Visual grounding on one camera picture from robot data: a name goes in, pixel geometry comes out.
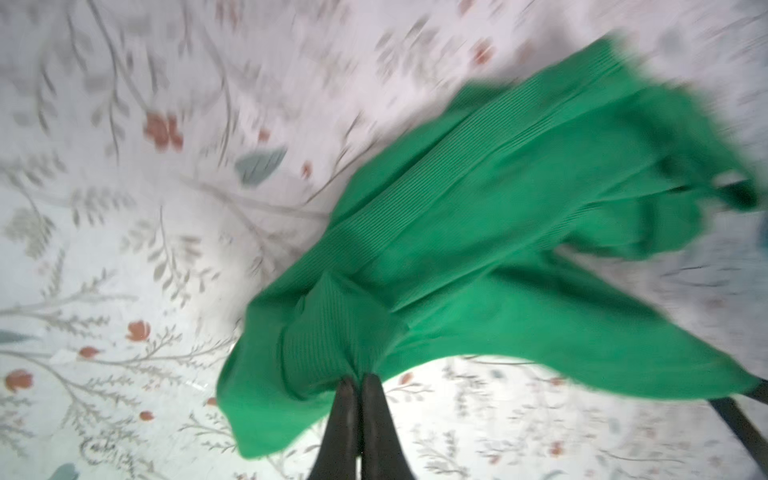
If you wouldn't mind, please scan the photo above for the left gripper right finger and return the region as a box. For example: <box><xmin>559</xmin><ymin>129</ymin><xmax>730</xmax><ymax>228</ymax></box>
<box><xmin>361</xmin><ymin>374</ymin><xmax>415</xmax><ymax>480</ymax></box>

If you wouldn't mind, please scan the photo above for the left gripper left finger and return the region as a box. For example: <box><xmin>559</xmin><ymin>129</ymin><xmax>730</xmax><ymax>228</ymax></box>
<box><xmin>307</xmin><ymin>377</ymin><xmax>361</xmax><ymax>480</ymax></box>

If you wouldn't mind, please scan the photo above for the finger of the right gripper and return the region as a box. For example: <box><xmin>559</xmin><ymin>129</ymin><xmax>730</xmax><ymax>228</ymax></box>
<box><xmin>708</xmin><ymin>397</ymin><xmax>767</xmax><ymax>474</ymax></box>

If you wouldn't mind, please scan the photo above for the green tank top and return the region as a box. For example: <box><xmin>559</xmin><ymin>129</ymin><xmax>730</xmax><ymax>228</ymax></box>
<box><xmin>216</xmin><ymin>39</ymin><xmax>759</xmax><ymax>459</ymax></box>

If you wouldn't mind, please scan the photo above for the floral table mat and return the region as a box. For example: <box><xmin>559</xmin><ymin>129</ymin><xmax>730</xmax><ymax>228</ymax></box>
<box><xmin>1</xmin><ymin>1</ymin><xmax>767</xmax><ymax>479</ymax></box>

